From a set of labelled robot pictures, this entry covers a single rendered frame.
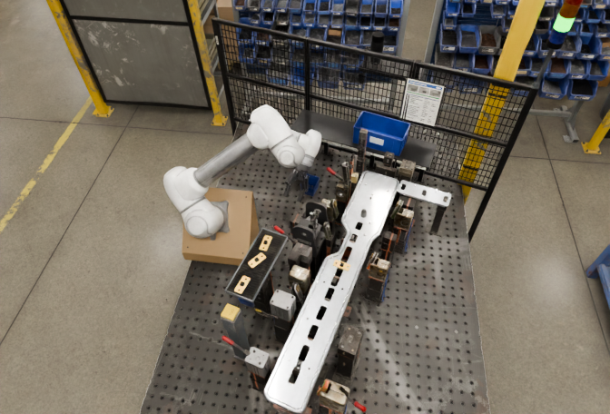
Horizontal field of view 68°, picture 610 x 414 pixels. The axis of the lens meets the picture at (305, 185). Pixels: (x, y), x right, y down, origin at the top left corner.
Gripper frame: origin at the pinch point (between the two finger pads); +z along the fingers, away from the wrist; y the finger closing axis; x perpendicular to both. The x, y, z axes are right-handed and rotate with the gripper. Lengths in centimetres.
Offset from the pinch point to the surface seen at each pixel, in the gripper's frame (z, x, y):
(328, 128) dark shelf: -49, 7, 19
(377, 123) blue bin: -60, -19, 30
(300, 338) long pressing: 59, -59, -33
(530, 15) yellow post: -113, -100, -3
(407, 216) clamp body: -10, -65, 17
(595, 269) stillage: -24, -137, 177
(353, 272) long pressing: 26, -59, -8
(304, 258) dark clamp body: 27, -40, -24
